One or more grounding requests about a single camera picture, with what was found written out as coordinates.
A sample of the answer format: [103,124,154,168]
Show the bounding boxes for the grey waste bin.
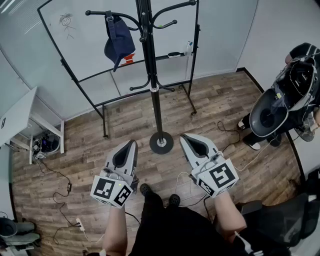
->
[32,133,61,160]

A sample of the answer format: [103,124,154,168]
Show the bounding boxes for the whiteboard on black stand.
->
[36,0,202,140]

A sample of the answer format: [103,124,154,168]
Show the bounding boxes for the red and white magnet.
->
[120,52,136,67]

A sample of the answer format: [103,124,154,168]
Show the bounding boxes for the person's left forearm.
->
[102,202,130,256]

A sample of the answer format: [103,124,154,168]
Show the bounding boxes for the person's right forearm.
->
[213,191,248,238]

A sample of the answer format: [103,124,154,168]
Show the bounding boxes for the white floor cable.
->
[234,134,276,173]

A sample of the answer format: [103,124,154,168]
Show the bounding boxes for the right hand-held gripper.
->
[179,133,240,199]

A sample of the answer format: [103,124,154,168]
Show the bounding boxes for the white power strip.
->
[75,217,86,232]

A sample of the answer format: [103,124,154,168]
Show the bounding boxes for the black floor cable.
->
[216,120,243,154]
[36,159,77,245]

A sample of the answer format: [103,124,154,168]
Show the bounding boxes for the person's right black shoe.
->
[168,194,182,207]

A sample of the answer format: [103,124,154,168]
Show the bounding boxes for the black metal coat rack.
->
[84,0,198,155]

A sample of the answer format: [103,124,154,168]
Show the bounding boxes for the black mesh office chair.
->
[240,192,320,256]

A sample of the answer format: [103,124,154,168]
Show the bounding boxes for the whiteboard marker pens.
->
[184,40,194,57]

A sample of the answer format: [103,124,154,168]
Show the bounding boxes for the person's left black shoe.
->
[139,183,154,199]

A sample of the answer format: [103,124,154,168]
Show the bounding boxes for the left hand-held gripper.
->
[90,139,140,208]

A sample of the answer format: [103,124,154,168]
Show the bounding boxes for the grey chair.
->
[0,216,42,254]

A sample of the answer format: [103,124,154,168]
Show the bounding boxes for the white table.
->
[0,86,66,165]

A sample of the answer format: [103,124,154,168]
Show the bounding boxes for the navy blue baseball cap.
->
[103,10,137,73]

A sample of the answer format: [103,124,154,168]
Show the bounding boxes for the person's black shoe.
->
[139,183,154,199]
[168,194,182,207]

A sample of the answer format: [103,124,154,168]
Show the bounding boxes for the person's black clothing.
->
[128,191,252,256]

